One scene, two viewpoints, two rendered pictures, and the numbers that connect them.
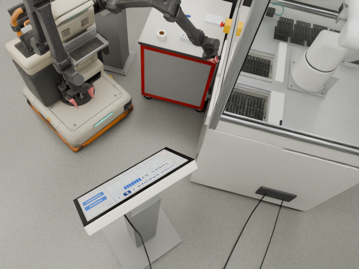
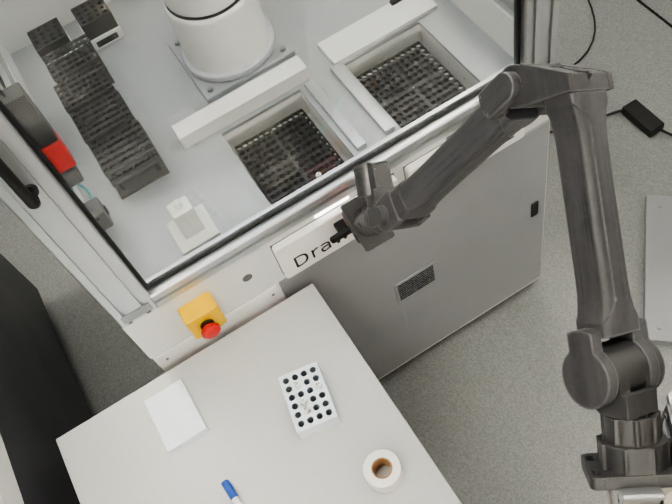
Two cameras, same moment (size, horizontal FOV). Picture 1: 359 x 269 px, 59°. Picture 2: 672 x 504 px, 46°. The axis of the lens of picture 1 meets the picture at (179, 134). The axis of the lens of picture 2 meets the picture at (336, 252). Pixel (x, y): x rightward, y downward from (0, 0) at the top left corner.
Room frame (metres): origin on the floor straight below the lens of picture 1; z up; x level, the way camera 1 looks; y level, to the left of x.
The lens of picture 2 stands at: (1.70, 0.72, 2.23)
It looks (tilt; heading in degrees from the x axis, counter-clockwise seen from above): 57 degrees down; 253
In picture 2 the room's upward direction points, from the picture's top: 20 degrees counter-clockwise
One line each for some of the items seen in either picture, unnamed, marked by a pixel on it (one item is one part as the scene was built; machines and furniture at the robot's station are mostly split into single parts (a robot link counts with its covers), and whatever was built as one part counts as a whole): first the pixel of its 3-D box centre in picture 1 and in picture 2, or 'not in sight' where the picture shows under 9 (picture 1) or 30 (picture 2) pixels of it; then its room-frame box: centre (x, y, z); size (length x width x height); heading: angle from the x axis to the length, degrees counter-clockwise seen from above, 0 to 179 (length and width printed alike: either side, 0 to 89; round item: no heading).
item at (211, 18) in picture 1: (213, 19); (175, 415); (1.89, -0.08, 0.77); 0.13 x 0.09 x 0.02; 87
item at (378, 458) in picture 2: (161, 34); (383, 471); (1.62, 0.27, 0.78); 0.07 x 0.07 x 0.04
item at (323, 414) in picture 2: (190, 37); (309, 399); (1.66, 0.06, 0.78); 0.12 x 0.08 x 0.04; 77
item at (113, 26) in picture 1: (112, 31); not in sight; (1.94, 0.75, 0.38); 0.30 x 0.30 x 0.76; 86
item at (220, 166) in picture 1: (267, 122); (299, 195); (1.33, -0.65, 0.40); 1.03 x 0.95 x 0.80; 177
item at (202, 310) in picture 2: (227, 25); (203, 316); (1.74, -0.17, 0.88); 0.07 x 0.05 x 0.07; 177
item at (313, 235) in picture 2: (221, 61); (339, 227); (1.41, -0.17, 0.87); 0.29 x 0.02 x 0.11; 177
